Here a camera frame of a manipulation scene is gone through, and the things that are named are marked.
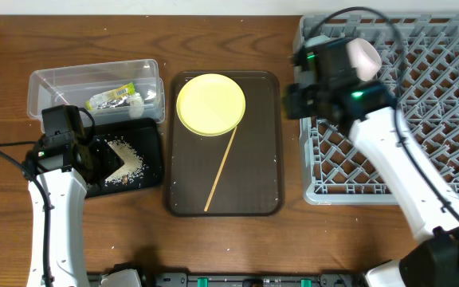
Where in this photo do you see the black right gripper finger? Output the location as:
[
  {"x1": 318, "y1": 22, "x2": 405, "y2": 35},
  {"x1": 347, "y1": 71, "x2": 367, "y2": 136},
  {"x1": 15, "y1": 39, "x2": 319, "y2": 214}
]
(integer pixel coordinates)
[
  {"x1": 283, "y1": 84, "x2": 305, "y2": 120},
  {"x1": 303, "y1": 84, "x2": 320, "y2": 117}
]

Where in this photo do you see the pile of rice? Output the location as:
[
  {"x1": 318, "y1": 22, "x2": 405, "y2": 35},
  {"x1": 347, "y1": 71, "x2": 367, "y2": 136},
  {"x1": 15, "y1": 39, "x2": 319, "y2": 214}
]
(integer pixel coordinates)
[{"x1": 105, "y1": 140, "x2": 144, "y2": 185}]

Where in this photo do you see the white bowl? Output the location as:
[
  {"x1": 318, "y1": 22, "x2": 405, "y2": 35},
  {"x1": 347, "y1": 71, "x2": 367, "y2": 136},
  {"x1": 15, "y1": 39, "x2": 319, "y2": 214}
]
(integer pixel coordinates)
[{"x1": 346, "y1": 38, "x2": 382, "y2": 81}]

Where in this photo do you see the green snack wrapper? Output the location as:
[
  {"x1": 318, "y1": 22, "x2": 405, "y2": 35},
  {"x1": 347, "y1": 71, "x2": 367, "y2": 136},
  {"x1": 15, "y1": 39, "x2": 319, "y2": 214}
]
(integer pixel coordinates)
[{"x1": 85, "y1": 83, "x2": 143, "y2": 111}]

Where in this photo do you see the white tissue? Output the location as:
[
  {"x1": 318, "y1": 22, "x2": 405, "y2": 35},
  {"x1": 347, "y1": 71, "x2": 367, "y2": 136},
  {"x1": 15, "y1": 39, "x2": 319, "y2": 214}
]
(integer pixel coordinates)
[{"x1": 126, "y1": 93, "x2": 159, "y2": 119}]

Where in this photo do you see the yellow plate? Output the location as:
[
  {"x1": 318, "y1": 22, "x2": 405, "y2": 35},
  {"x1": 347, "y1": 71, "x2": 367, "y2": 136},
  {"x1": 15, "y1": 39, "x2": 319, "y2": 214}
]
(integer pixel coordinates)
[{"x1": 176, "y1": 73, "x2": 246, "y2": 136}]

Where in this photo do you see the wooden chopstick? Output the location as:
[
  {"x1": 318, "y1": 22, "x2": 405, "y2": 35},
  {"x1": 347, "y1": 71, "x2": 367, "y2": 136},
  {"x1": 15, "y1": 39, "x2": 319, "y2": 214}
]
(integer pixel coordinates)
[{"x1": 203, "y1": 126, "x2": 238, "y2": 212}]

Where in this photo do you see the light blue bowl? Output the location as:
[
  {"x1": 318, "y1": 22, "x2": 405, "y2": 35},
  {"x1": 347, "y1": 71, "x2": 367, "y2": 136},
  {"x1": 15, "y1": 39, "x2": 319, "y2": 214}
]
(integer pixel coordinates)
[{"x1": 304, "y1": 35, "x2": 331, "y2": 48}]

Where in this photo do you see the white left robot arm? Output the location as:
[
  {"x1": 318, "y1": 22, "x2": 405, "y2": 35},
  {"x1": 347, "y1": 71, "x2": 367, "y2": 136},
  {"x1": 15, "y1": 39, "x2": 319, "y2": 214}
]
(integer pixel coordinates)
[{"x1": 23, "y1": 132, "x2": 124, "y2": 286}]

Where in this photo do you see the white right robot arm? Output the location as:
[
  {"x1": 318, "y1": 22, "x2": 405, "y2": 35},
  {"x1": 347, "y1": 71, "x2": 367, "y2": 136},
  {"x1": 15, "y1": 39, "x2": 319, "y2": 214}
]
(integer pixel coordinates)
[{"x1": 284, "y1": 81, "x2": 459, "y2": 286}]

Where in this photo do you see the black waste tray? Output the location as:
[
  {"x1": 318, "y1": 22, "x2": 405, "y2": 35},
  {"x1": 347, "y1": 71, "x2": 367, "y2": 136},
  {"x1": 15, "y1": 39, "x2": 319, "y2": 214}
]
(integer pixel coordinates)
[{"x1": 86, "y1": 118, "x2": 164, "y2": 199}]

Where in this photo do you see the clear plastic waste bin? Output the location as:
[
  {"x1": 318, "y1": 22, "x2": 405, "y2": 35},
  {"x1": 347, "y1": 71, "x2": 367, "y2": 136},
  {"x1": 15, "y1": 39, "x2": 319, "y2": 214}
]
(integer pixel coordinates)
[{"x1": 27, "y1": 59, "x2": 165, "y2": 125}]

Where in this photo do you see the grey dishwasher rack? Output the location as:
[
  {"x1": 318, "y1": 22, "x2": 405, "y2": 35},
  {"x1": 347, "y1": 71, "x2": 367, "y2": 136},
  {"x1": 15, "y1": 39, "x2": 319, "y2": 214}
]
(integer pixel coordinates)
[{"x1": 293, "y1": 13, "x2": 459, "y2": 205}]

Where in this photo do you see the dark brown serving tray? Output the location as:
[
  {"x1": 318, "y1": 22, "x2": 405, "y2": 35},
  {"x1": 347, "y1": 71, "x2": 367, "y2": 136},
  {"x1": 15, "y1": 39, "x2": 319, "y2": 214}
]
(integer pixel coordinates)
[{"x1": 163, "y1": 70, "x2": 284, "y2": 218}]

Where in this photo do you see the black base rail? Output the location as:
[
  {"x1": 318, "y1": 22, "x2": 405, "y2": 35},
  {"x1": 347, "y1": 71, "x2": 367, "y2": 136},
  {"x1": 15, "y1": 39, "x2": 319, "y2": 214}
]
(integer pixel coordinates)
[{"x1": 88, "y1": 263, "x2": 367, "y2": 287}]

